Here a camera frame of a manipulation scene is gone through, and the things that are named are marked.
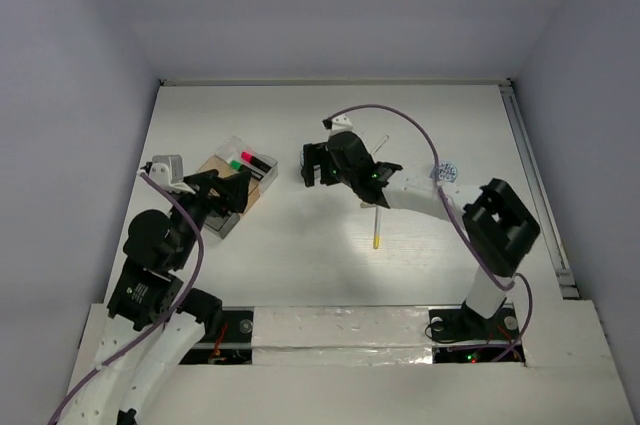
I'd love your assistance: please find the green tip black highlighter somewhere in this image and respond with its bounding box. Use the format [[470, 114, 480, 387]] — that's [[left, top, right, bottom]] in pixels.
[[230, 160, 264, 181]]

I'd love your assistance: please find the pink tip black highlighter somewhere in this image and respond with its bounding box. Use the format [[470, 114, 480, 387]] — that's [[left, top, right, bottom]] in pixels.
[[241, 151, 271, 173]]

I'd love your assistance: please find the yellow capped marker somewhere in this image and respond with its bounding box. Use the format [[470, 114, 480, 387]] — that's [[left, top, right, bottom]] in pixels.
[[372, 207, 382, 250]]

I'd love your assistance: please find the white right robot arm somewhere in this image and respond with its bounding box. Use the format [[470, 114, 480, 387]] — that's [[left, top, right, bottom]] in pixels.
[[301, 131, 541, 337]]

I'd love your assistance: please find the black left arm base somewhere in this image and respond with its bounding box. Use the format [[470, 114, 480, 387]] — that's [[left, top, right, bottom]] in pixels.
[[180, 308, 254, 365]]

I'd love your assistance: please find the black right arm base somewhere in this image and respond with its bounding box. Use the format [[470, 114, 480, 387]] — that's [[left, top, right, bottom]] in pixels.
[[424, 306, 526, 364]]

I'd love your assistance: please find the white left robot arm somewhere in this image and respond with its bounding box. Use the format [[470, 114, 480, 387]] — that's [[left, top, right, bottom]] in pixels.
[[50, 163, 251, 424]]

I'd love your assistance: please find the amber plastic container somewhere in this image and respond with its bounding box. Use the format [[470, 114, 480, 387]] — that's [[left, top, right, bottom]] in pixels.
[[196, 155, 260, 216]]

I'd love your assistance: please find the clear plastic container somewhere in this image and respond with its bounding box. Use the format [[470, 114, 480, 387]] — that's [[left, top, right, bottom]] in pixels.
[[214, 136, 278, 192]]

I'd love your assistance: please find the purple capped white marker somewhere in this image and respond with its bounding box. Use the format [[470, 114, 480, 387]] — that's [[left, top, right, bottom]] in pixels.
[[372, 135, 390, 155]]

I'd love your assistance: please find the right blue paint jar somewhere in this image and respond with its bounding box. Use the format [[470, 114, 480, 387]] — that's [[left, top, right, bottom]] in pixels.
[[431, 161, 459, 183]]

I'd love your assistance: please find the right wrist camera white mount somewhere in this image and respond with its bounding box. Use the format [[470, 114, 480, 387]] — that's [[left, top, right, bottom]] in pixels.
[[322, 114, 353, 137]]

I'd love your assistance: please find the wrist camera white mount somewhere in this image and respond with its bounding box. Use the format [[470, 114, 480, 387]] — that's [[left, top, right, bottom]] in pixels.
[[322, 114, 353, 137], [140, 155, 195, 194]]

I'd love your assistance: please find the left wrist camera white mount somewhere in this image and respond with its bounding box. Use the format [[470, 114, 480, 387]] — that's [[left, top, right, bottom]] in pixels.
[[140, 155, 195, 194]]

